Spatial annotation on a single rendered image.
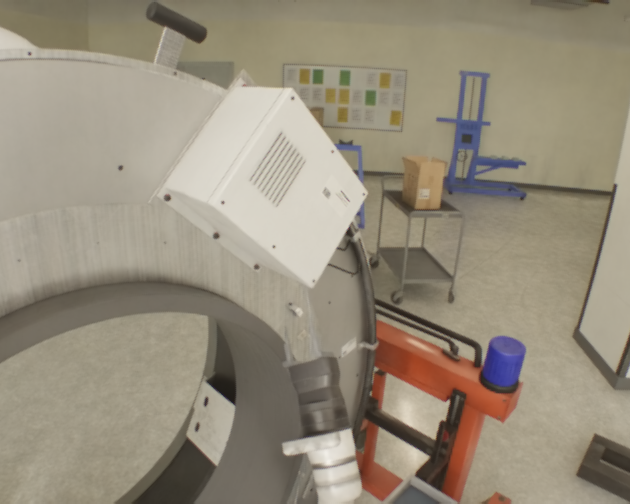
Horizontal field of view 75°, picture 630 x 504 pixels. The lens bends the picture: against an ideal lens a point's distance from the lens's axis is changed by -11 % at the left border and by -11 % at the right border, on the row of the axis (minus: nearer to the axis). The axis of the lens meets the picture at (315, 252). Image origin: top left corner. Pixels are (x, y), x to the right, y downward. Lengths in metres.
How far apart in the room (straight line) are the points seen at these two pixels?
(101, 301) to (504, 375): 1.18
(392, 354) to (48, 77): 1.39
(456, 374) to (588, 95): 9.35
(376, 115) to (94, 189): 8.88
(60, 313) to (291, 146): 0.35
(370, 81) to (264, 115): 8.76
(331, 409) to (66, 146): 0.51
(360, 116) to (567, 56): 4.35
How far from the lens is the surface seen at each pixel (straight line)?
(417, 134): 9.50
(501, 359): 1.44
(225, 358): 1.33
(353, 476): 0.73
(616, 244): 3.68
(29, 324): 0.57
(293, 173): 0.61
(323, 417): 0.71
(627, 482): 2.69
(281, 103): 0.58
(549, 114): 10.21
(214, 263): 0.71
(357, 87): 9.32
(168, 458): 1.51
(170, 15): 0.79
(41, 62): 0.57
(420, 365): 1.60
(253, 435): 1.11
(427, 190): 4.04
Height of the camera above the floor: 1.82
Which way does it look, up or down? 21 degrees down
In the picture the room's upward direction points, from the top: 3 degrees clockwise
